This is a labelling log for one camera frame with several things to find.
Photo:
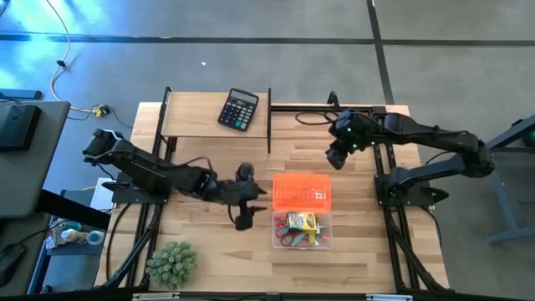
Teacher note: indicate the black box on desk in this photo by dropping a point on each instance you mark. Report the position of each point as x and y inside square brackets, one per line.
[16, 125]

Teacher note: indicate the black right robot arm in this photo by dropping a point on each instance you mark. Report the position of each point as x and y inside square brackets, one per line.
[439, 138]

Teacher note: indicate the grey desk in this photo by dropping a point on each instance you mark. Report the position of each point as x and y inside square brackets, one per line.
[33, 167]

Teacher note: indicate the green plant in white pot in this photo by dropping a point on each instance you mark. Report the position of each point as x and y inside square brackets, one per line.
[171, 265]

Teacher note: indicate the black aluminium rig frame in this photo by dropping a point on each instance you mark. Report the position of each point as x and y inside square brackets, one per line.
[401, 251]

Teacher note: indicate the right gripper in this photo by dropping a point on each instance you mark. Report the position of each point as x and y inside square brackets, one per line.
[359, 129]

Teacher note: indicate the yellow green crayon box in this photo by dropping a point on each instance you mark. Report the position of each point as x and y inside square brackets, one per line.
[302, 221]

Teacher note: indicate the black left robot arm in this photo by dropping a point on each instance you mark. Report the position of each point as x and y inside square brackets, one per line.
[146, 167]

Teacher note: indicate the dark storage cart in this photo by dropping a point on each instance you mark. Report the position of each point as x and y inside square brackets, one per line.
[75, 271]

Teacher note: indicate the black flat device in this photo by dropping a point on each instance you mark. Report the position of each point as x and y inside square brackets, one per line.
[21, 94]

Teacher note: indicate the white bracket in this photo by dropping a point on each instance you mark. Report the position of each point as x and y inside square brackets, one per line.
[154, 296]
[388, 297]

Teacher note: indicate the black desk calculator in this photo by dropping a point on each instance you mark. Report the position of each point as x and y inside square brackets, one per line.
[238, 110]

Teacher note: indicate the blue grey metal table frame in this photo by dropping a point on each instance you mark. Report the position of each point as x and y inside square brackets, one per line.
[501, 200]

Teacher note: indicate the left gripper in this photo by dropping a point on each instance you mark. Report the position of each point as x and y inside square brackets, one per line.
[232, 193]

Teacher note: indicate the white bottle with teal cap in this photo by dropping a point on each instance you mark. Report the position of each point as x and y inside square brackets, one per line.
[83, 237]

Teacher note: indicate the black computer mouse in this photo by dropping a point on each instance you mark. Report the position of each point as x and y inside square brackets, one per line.
[8, 263]

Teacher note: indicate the white paper sheet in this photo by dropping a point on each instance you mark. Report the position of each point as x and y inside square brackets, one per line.
[102, 194]

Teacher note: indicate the clear pencil box orange lid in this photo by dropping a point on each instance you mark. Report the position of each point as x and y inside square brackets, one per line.
[301, 192]

